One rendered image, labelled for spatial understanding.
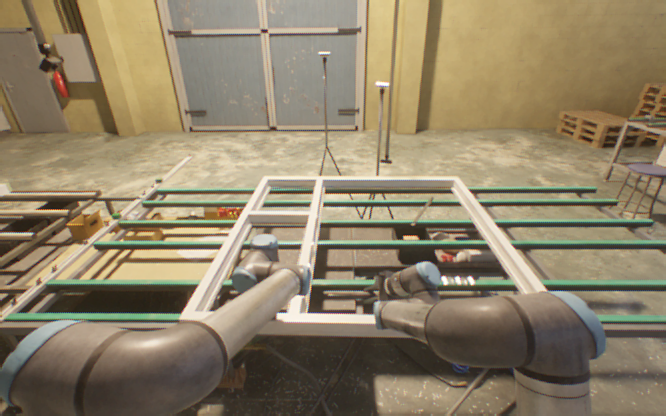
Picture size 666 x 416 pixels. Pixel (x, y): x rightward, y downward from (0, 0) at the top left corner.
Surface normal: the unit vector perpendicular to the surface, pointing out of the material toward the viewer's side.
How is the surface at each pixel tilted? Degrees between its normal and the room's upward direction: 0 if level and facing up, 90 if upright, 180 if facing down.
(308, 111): 90
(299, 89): 90
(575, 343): 61
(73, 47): 90
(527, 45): 90
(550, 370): 67
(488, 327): 42
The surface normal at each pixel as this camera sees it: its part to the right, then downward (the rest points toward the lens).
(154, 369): 0.47, -0.43
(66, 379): -0.15, -0.29
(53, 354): -0.10, -0.59
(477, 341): -0.56, 0.02
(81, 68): -0.01, 0.46
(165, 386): 0.60, -0.05
